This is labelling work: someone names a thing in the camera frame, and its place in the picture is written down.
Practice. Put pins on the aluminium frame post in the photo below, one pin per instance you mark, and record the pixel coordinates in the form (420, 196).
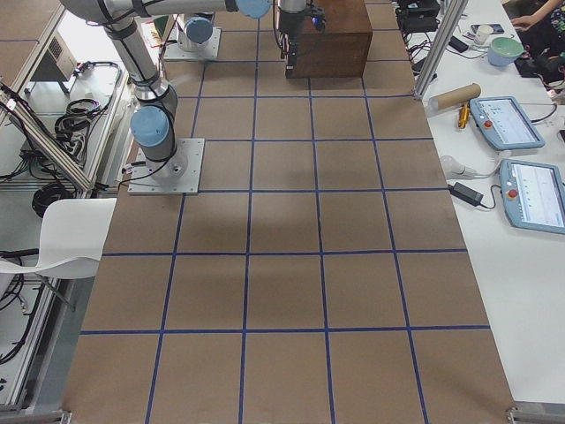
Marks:
(440, 42)

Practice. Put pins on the upper teach pendant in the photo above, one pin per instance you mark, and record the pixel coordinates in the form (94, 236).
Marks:
(504, 124)

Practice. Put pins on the teach pendant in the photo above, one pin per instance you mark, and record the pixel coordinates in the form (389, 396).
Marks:
(504, 124)
(533, 195)

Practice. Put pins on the white light bulb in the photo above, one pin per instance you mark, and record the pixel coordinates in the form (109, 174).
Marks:
(454, 169)

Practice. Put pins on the lower teach pendant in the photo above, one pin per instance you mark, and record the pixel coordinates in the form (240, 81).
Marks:
(533, 195)

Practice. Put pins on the dark wooden drawer cabinet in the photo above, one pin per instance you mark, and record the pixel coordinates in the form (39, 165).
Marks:
(338, 51)

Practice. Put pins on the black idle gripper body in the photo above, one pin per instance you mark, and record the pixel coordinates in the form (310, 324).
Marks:
(289, 26)

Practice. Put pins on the green bowl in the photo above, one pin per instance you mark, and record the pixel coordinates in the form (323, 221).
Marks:
(503, 51)

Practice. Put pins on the person's hand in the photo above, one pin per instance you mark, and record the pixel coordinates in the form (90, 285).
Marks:
(524, 22)

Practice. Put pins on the white paper cup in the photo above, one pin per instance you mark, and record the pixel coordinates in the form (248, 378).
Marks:
(483, 32)

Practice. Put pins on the brown paper grid mat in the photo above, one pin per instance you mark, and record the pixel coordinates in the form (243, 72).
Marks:
(319, 276)

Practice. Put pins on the black power adapter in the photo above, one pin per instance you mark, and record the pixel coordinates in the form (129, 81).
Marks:
(466, 194)

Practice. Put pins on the yellow tool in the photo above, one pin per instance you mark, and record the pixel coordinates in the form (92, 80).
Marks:
(463, 116)

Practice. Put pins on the white paper sheet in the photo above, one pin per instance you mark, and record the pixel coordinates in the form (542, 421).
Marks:
(72, 237)

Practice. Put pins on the cardboard tube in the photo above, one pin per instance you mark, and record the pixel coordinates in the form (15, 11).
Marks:
(454, 97)

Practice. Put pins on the black phone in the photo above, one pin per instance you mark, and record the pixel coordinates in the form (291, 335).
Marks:
(458, 45)

